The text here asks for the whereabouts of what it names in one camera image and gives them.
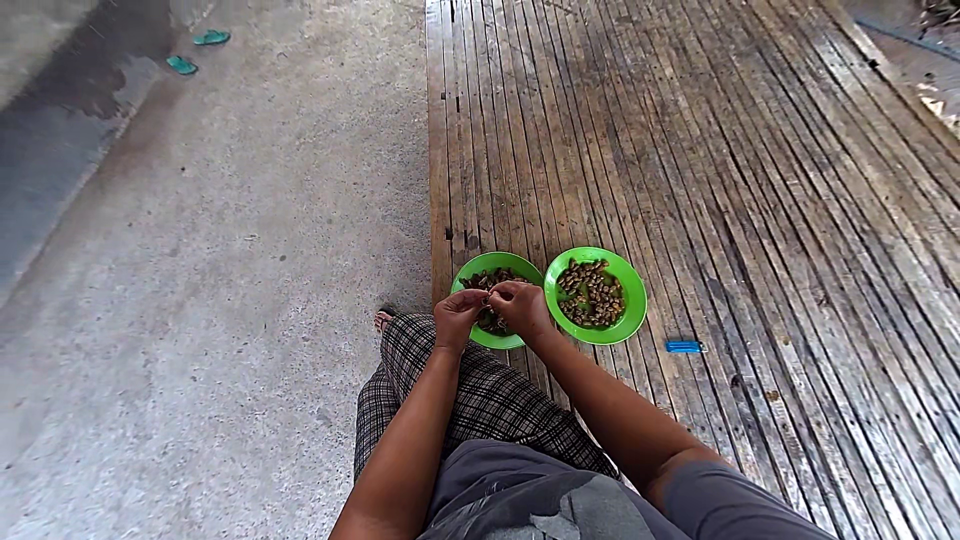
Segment person's left hand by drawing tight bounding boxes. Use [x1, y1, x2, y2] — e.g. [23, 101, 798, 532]
[433, 288, 490, 355]

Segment person's right hand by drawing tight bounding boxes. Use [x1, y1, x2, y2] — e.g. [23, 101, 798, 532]
[487, 280, 556, 349]

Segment person's left forearm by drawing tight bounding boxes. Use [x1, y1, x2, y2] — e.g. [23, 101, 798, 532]
[328, 346, 462, 540]

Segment person's right forearm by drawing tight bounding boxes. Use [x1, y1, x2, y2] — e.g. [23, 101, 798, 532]
[528, 327, 729, 514]

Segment pile of dark brown shells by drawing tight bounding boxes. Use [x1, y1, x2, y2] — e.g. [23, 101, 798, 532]
[459, 267, 529, 337]

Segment green plate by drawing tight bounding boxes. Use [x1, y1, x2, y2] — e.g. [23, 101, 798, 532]
[450, 251, 545, 351]
[543, 246, 648, 346]

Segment pile of round brown snails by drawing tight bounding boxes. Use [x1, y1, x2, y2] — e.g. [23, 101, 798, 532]
[556, 258, 627, 330]

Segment person's legs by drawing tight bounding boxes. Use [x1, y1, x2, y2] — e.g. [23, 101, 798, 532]
[353, 305, 622, 483]

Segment person's body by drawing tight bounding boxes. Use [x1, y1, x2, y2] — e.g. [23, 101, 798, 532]
[416, 439, 840, 540]

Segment bamboo slat platform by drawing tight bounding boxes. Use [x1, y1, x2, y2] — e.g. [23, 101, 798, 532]
[425, 0, 960, 540]

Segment blue pipe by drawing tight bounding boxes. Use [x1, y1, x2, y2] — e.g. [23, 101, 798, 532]
[855, 18, 960, 63]

